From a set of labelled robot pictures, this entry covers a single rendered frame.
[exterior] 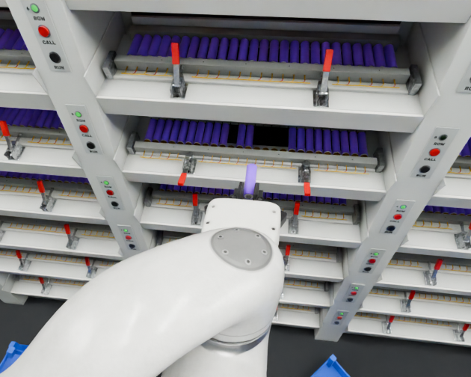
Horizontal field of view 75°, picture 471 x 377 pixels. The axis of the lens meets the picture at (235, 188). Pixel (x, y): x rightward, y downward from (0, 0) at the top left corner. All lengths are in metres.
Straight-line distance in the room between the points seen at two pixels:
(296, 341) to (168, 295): 1.29
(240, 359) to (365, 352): 1.28
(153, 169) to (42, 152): 0.29
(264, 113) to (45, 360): 0.49
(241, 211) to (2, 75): 0.59
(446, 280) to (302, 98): 0.77
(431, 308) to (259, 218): 1.00
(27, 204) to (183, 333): 0.93
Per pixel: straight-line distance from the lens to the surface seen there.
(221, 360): 0.26
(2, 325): 1.78
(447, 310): 1.35
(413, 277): 1.12
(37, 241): 1.24
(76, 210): 1.00
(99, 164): 0.79
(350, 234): 0.89
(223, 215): 0.40
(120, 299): 0.21
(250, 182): 0.51
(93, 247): 1.14
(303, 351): 1.46
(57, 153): 0.88
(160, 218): 0.89
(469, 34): 0.60
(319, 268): 1.03
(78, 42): 0.64
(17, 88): 0.77
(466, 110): 0.67
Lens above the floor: 1.37
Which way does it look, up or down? 45 degrees down
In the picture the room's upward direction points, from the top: straight up
